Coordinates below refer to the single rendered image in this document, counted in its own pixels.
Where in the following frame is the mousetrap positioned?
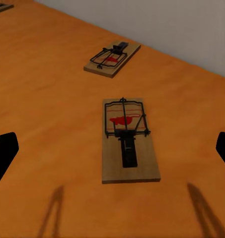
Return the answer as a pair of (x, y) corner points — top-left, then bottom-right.
(83, 40), (141, 78)
(0, 3), (14, 12)
(102, 98), (160, 184)

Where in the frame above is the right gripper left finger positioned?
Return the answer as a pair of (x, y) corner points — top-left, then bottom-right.
(0, 132), (19, 180)

